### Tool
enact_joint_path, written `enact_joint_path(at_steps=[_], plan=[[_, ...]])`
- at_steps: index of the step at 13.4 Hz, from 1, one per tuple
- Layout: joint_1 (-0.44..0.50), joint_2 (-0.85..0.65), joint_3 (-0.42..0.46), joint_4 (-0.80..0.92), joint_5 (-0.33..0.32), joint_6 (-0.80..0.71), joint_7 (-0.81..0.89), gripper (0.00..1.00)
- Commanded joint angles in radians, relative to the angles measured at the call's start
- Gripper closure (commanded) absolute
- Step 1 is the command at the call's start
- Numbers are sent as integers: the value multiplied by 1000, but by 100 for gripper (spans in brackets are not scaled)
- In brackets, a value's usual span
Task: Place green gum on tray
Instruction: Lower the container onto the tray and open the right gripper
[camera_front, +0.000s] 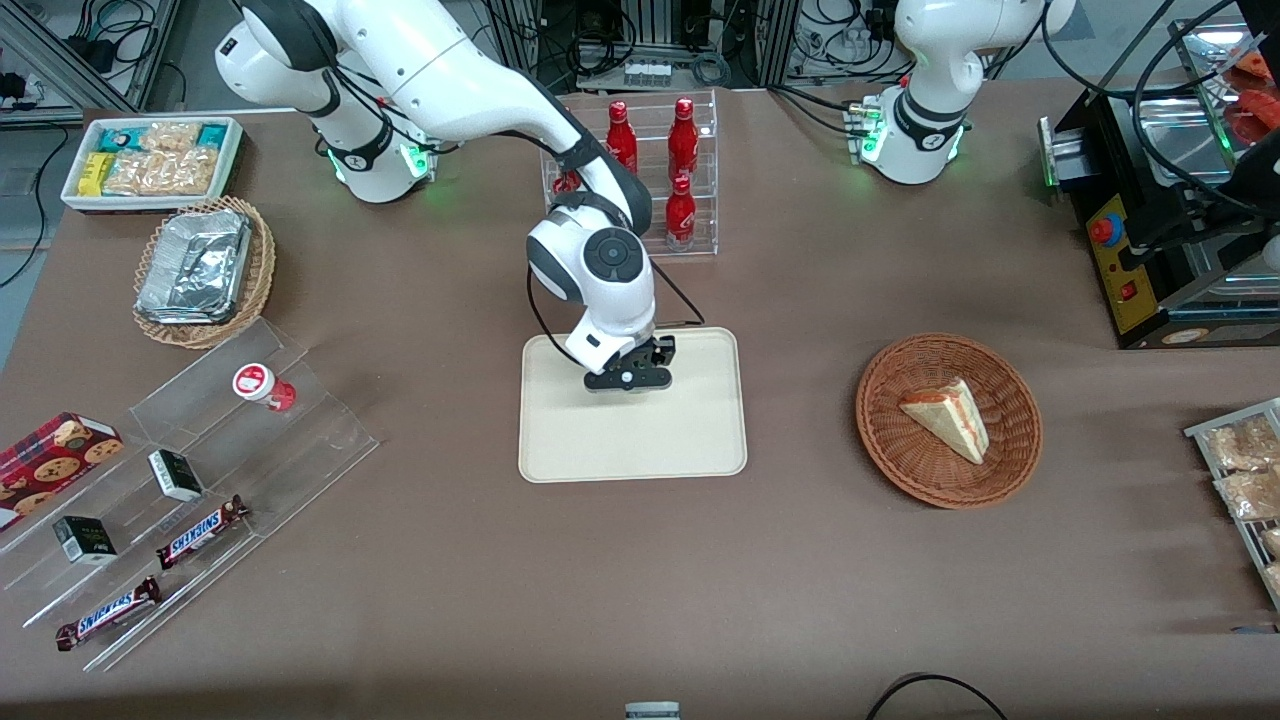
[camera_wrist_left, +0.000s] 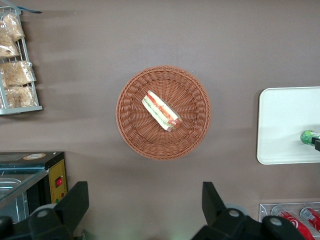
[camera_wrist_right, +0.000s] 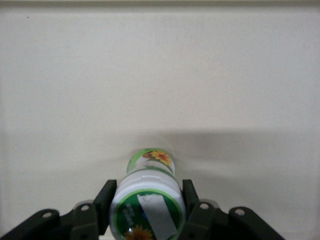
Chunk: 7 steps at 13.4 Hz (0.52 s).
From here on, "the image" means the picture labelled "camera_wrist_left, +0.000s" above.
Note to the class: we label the beige plastic tray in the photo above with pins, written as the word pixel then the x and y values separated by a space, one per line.
pixel 282 125

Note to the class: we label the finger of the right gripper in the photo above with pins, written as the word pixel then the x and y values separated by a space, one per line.
pixel 317 145

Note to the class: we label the clear acrylic bottle rack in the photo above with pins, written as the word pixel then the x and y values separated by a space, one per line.
pixel 265 212

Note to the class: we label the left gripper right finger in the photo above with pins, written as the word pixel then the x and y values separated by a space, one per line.
pixel 217 220

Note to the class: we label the blue tape strip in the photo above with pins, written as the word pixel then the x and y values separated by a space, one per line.
pixel 31 11

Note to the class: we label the red cola bottle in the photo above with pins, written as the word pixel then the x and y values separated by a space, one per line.
pixel 295 222
pixel 312 217

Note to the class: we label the clear bag of snacks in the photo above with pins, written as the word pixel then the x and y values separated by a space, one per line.
pixel 7 46
pixel 20 96
pixel 17 73
pixel 15 26

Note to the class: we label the green gum bottle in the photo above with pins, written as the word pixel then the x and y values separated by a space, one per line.
pixel 308 137

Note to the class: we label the black food warmer machine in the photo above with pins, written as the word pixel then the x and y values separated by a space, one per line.
pixel 15 160

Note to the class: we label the tray of packaged snacks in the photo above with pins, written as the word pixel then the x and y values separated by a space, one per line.
pixel 22 109

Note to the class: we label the wrapped triangle sandwich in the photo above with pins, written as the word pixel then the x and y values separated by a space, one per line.
pixel 161 111

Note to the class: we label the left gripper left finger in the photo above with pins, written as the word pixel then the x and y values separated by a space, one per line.
pixel 70 207

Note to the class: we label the brown wicker basket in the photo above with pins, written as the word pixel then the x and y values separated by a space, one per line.
pixel 135 130

